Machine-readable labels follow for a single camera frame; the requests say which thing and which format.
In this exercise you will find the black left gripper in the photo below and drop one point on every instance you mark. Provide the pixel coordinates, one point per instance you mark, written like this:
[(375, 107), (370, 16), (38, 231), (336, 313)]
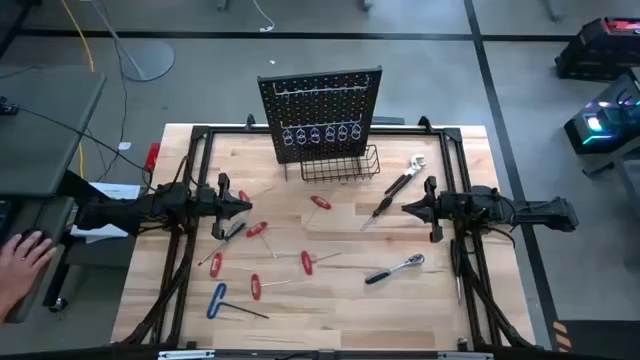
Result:
[(222, 205)]

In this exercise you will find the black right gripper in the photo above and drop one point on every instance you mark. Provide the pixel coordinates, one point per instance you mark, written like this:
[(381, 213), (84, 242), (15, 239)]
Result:
[(434, 207)]

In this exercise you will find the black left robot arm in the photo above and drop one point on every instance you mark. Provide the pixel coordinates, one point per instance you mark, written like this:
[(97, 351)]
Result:
[(150, 205)]

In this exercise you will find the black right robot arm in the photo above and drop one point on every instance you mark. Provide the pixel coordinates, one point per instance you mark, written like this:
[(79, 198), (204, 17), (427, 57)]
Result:
[(525, 210)]

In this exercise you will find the black green screwdriver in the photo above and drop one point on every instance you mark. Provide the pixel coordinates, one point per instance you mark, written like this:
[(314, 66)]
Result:
[(417, 164)]

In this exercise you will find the slim black screwdriver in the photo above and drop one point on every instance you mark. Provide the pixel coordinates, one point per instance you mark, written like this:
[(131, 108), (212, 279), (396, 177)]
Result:
[(455, 257)]

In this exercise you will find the red orange block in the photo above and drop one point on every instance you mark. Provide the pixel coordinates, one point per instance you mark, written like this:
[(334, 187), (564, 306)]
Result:
[(153, 156)]

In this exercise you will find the white printed papers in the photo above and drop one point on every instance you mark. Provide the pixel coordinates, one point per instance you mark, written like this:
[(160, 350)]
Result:
[(117, 191)]

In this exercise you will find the small white floor tag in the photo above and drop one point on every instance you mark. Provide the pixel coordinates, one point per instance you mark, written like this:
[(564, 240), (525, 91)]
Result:
[(124, 146)]

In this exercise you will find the black metal pegboard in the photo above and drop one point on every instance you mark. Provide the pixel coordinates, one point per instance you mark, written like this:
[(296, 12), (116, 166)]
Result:
[(320, 107)]

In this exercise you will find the round base pole stand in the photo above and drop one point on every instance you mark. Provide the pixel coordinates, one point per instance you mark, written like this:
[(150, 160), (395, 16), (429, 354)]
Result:
[(152, 60)]

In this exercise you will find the grey desk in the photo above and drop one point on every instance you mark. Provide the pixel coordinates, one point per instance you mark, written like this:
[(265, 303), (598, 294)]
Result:
[(45, 212)]

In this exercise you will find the computer case with coloured lights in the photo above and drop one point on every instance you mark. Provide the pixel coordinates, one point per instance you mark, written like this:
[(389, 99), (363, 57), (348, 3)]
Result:
[(600, 130)]

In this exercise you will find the black mat orange stripes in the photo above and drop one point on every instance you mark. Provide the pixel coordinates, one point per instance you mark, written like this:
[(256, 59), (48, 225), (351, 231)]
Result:
[(600, 340)]

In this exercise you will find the person's hand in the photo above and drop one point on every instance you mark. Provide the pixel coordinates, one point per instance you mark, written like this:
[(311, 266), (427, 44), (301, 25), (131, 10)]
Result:
[(20, 265)]

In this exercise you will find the black storage crates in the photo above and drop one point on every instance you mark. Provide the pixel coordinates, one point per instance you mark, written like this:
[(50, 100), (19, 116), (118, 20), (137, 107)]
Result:
[(595, 55)]

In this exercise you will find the black aluminium rig frame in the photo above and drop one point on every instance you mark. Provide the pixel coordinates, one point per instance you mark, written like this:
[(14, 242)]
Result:
[(235, 131)]

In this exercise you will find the silver hook rail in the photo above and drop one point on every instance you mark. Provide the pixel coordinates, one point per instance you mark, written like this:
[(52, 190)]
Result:
[(300, 91)]

